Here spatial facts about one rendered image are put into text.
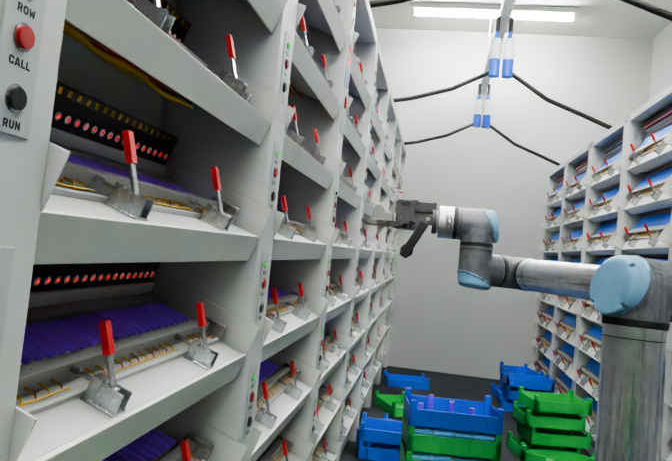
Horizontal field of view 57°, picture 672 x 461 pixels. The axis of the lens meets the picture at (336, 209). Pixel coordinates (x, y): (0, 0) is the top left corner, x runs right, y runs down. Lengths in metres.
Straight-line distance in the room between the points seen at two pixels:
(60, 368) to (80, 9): 0.35
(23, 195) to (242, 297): 0.64
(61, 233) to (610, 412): 1.01
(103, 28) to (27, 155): 0.16
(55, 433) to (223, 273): 0.53
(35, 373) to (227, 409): 0.51
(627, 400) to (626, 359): 0.07
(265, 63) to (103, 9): 0.56
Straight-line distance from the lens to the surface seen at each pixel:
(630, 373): 1.27
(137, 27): 0.65
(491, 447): 2.19
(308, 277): 1.77
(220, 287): 1.10
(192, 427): 1.15
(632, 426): 1.28
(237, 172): 1.10
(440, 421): 2.14
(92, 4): 0.59
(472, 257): 1.73
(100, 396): 0.70
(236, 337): 1.09
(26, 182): 0.50
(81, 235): 0.58
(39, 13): 0.51
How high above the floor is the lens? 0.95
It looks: 4 degrees up
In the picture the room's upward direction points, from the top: 6 degrees clockwise
